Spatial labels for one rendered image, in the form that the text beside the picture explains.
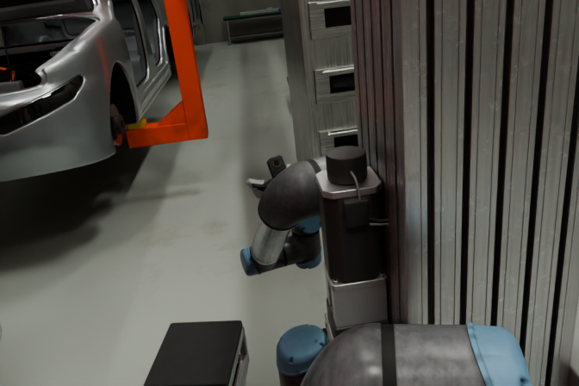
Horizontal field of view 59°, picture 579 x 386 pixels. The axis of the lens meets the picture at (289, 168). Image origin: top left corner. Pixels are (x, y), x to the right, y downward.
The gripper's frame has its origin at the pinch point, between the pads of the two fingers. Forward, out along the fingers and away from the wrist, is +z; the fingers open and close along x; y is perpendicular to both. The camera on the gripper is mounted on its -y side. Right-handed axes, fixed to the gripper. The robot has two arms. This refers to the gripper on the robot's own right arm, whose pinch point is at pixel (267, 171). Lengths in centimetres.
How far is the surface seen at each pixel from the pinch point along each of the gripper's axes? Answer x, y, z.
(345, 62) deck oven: 116, 23, 184
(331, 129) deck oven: 96, 68, 187
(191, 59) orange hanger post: 26, 6, 282
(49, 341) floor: -120, 108, 129
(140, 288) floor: -67, 115, 158
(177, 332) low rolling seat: -48, 84, 56
